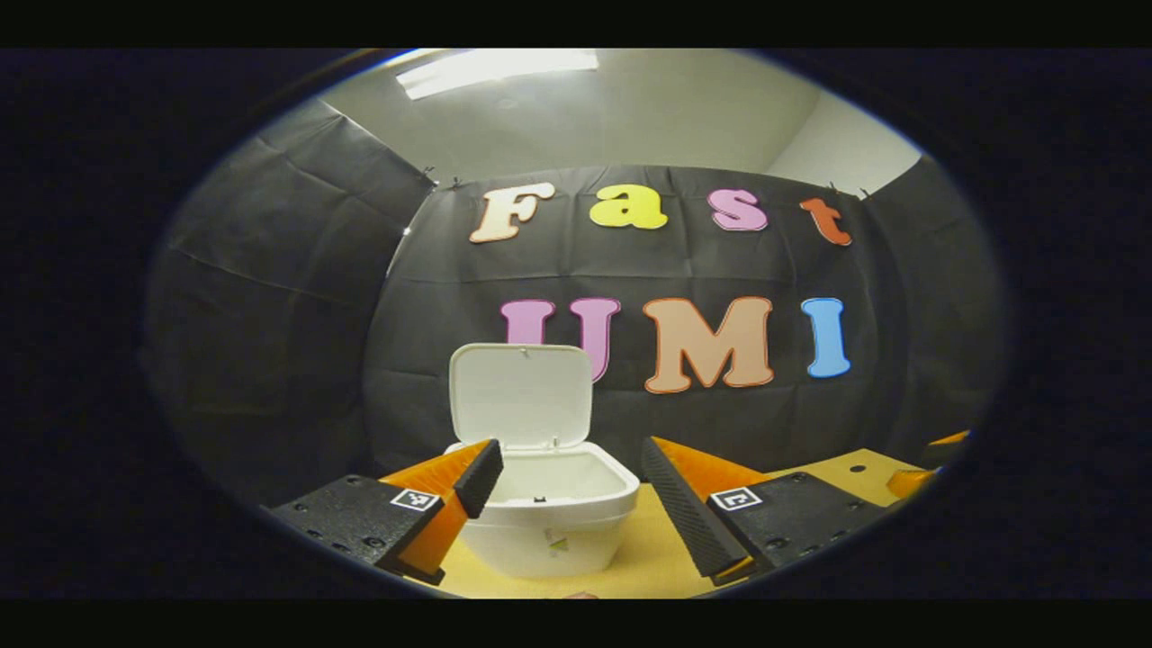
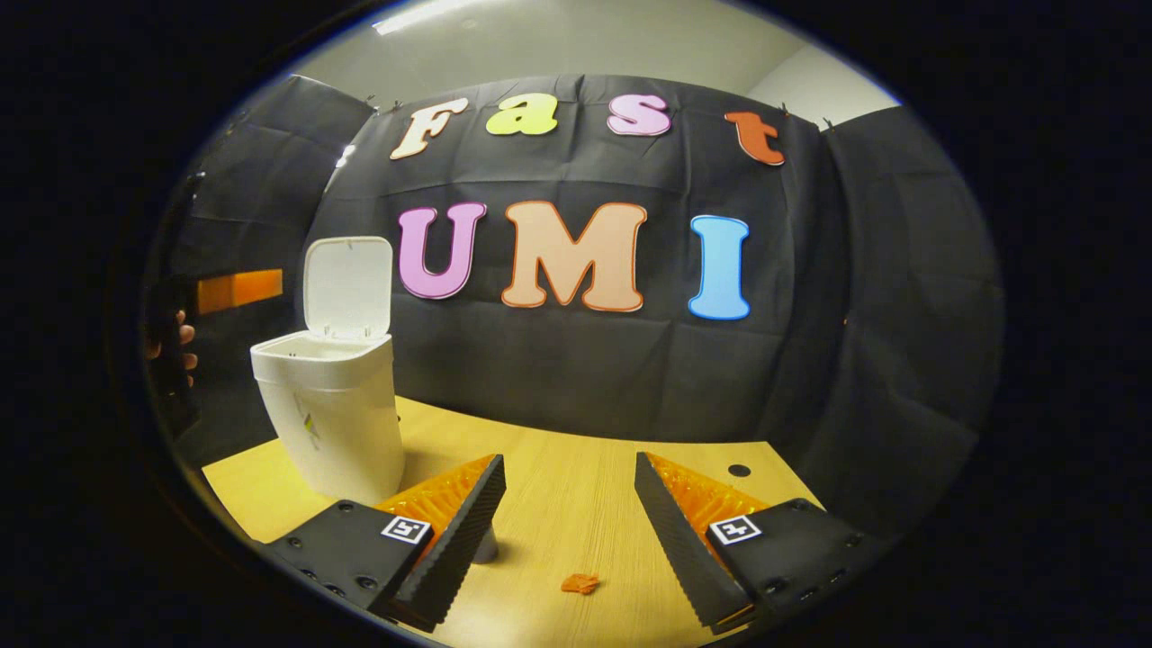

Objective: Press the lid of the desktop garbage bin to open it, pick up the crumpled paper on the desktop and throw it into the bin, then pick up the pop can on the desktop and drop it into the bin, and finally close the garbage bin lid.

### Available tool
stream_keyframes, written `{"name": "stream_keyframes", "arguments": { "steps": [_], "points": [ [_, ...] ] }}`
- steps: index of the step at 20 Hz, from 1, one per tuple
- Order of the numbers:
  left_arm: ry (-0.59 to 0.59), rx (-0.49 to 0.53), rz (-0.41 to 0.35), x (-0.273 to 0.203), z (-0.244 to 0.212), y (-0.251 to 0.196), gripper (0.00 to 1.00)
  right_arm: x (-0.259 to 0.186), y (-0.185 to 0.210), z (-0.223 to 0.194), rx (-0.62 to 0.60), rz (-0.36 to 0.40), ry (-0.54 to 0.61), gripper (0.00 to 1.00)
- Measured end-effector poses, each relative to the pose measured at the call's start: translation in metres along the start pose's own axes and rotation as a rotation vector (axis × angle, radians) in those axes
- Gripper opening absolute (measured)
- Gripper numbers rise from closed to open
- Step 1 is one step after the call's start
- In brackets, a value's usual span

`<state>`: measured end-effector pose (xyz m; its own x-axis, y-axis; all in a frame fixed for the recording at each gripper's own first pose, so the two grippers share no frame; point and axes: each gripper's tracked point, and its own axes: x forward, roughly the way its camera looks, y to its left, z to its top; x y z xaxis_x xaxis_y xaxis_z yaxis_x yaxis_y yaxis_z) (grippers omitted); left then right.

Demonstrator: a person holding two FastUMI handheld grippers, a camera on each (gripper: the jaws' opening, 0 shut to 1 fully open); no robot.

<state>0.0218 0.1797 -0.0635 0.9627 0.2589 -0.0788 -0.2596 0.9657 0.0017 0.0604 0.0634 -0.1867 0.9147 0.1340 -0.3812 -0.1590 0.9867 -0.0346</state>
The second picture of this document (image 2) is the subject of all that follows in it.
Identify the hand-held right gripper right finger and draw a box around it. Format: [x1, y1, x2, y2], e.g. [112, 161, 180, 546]
[634, 451, 892, 636]

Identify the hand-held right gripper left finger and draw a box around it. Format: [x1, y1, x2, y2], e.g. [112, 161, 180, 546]
[261, 453, 508, 635]

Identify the white desktop garbage bin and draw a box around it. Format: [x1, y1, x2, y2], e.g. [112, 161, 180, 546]
[250, 236, 408, 507]

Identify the wooden desktop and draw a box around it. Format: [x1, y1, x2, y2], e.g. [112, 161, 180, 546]
[200, 396, 824, 648]

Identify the black backdrop cloth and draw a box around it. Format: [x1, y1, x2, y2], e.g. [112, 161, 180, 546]
[144, 74, 1007, 541]

